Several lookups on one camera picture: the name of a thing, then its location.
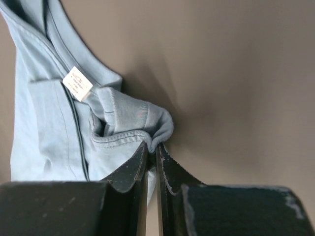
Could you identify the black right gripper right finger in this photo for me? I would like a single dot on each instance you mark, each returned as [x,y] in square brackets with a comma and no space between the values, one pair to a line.
[188,207]

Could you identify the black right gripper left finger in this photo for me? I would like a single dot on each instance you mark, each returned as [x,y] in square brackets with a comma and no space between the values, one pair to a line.
[113,206]

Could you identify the grey-blue t-shirt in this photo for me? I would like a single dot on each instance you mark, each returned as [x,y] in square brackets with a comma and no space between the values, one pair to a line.
[72,122]

